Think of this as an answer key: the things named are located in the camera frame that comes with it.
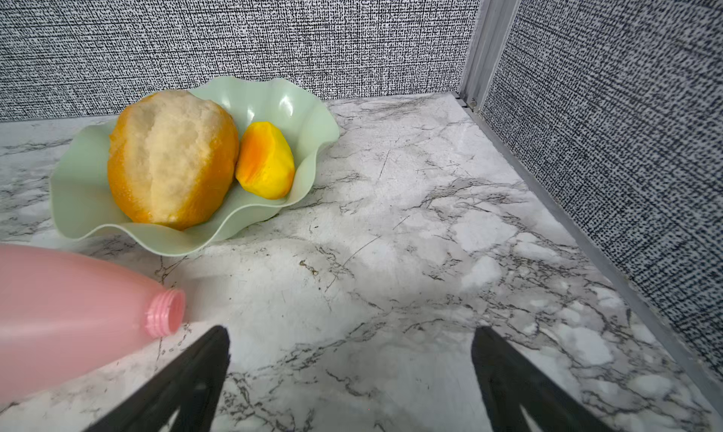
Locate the small orange fruit slice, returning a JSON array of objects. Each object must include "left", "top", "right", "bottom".
[{"left": 235, "top": 121, "right": 296, "bottom": 200}]

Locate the pink plastic spray bottle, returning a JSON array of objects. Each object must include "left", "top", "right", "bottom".
[{"left": 1, "top": 245, "right": 186, "bottom": 403}]

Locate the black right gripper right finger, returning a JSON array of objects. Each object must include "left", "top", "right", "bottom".
[{"left": 471, "top": 327, "right": 610, "bottom": 431}]

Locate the large orange bread roll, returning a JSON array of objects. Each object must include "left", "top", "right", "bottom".
[{"left": 107, "top": 90, "right": 239, "bottom": 231}]

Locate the light green wavy plate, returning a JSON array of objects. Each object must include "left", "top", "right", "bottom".
[{"left": 50, "top": 77, "right": 340, "bottom": 256}]

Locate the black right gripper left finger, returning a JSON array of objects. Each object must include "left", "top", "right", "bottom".
[{"left": 88, "top": 326, "right": 230, "bottom": 431}]

